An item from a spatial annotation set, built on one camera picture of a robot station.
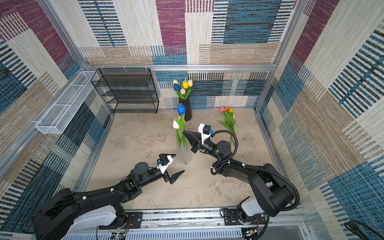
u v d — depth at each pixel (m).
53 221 0.41
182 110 0.62
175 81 0.94
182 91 0.89
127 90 1.11
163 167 0.65
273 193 0.43
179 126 0.72
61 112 0.74
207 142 0.66
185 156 0.88
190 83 0.92
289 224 0.73
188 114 1.09
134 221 0.73
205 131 0.62
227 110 1.13
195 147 0.66
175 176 0.68
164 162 0.63
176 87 0.91
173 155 0.78
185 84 0.91
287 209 0.45
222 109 1.12
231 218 0.73
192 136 0.68
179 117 0.66
